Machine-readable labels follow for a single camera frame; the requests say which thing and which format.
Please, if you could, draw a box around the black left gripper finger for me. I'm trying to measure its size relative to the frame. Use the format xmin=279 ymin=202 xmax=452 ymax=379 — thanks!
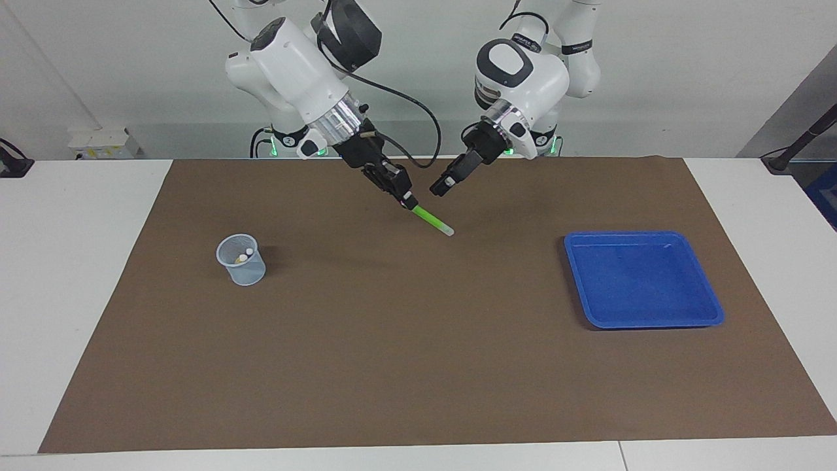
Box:
xmin=430 ymin=154 xmax=468 ymax=194
xmin=437 ymin=158 xmax=476 ymax=197

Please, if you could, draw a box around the blue plastic tray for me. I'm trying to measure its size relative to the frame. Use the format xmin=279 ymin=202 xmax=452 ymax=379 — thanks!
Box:
xmin=564 ymin=230 xmax=725 ymax=330

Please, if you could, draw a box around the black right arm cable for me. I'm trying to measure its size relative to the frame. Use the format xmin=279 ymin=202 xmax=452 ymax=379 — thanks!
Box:
xmin=209 ymin=0 xmax=443 ymax=169

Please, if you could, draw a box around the black stand pole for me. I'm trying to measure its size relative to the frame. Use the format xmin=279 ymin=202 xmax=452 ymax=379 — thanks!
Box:
xmin=762 ymin=103 xmax=837 ymax=175

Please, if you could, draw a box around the translucent plastic cup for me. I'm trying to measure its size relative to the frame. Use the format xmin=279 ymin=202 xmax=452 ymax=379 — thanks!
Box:
xmin=216 ymin=234 xmax=267 ymax=287

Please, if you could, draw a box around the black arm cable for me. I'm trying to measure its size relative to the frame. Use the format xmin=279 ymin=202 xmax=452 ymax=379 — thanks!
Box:
xmin=209 ymin=0 xmax=443 ymax=169
xmin=499 ymin=0 xmax=551 ymax=46

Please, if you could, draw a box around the black clamp mount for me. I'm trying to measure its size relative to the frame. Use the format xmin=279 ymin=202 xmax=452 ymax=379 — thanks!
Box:
xmin=0 ymin=139 xmax=35 ymax=179

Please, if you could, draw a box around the white wall socket box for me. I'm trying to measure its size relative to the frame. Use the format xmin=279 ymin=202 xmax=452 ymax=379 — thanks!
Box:
xmin=69 ymin=128 xmax=140 ymax=160

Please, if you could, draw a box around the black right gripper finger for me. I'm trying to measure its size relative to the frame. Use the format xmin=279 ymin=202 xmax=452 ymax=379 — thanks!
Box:
xmin=364 ymin=164 xmax=401 ymax=203
xmin=386 ymin=164 xmax=419 ymax=209

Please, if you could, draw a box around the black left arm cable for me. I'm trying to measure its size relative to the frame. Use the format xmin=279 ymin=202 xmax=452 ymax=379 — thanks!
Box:
xmin=499 ymin=0 xmax=551 ymax=46

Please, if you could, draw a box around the green highlighter pen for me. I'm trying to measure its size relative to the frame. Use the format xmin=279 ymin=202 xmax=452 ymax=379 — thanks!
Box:
xmin=411 ymin=205 xmax=455 ymax=237

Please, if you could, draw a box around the brown paper table mat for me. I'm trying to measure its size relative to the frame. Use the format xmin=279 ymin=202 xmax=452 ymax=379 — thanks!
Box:
xmin=38 ymin=156 xmax=837 ymax=454

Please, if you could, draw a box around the blue crate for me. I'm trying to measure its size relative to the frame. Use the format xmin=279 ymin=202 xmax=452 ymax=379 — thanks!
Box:
xmin=804 ymin=164 xmax=837 ymax=231

